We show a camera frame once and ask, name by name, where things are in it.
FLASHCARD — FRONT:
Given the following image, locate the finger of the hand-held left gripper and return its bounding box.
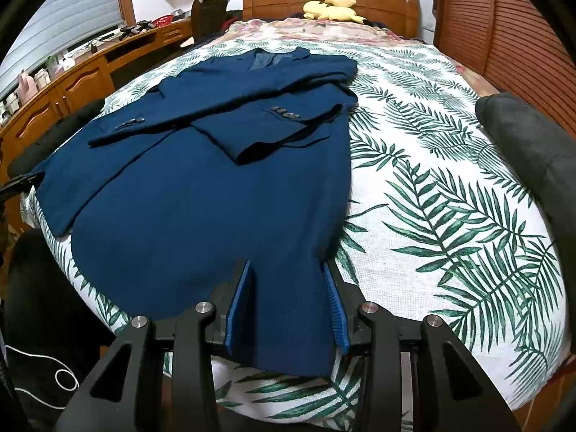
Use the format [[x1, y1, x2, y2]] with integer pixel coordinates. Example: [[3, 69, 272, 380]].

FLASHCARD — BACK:
[[0, 173, 43, 201]]

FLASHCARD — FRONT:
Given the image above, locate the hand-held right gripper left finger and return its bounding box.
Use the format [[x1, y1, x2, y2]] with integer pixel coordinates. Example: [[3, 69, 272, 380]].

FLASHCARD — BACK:
[[54, 258, 253, 432]]

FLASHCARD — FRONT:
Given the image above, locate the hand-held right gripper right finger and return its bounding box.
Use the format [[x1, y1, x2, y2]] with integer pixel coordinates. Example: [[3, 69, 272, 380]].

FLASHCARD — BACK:
[[321, 258, 523, 432]]

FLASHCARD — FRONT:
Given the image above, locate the black garment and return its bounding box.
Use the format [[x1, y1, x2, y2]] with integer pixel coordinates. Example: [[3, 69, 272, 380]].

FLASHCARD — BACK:
[[6, 99, 106, 176]]

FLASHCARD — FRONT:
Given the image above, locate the navy blue suit jacket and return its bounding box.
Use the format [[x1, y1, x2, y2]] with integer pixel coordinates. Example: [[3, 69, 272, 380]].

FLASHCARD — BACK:
[[31, 46, 359, 378]]

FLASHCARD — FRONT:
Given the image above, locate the dark grey garment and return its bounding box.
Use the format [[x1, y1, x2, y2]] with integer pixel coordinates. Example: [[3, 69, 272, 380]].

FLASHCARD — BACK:
[[476, 92, 576, 253]]

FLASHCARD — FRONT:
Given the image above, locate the pink bottle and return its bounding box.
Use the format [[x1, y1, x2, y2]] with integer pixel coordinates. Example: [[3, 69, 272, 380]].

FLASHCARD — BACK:
[[17, 69, 35, 100]]

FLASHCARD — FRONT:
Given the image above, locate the row of toiletry bottles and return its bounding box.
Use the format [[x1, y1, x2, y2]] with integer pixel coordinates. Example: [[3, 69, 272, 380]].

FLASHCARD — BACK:
[[0, 54, 60, 127]]

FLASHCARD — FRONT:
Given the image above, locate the green leaf print blanket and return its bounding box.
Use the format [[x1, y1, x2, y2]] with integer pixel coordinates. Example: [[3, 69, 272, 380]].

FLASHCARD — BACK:
[[27, 38, 565, 428]]

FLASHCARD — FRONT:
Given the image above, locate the person's dark clothing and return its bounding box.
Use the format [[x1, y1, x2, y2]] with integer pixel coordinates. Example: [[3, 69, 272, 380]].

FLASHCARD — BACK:
[[0, 229, 118, 432]]

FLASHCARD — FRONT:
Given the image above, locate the wooden desk cabinet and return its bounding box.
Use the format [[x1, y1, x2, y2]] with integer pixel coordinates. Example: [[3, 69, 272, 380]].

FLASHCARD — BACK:
[[0, 18, 194, 181]]

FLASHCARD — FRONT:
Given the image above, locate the window with grey blind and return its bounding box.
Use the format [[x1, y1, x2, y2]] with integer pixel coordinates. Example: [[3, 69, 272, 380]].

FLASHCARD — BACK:
[[0, 0, 133, 95]]

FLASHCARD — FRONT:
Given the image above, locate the black gadget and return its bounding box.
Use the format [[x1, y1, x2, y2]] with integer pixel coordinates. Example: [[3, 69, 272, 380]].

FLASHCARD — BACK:
[[119, 20, 156, 37]]

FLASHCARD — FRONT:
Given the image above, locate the dark wooden chair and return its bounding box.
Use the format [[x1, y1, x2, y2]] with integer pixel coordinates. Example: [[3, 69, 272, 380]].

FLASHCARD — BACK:
[[191, 0, 228, 39]]

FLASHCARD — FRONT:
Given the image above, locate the floral print blanket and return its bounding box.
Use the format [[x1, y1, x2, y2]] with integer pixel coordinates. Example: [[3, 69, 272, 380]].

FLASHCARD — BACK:
[[211, 18, 428, 48]]

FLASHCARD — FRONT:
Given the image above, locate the yellow plush toy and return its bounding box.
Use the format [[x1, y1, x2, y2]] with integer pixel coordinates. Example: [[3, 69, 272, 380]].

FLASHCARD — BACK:
[[302, 0, 367, 24]]

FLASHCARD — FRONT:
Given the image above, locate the wooden louvred wardrobe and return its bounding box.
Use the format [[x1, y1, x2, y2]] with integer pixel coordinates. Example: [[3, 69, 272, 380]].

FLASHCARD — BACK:
[[434, 0, 572, 136]]

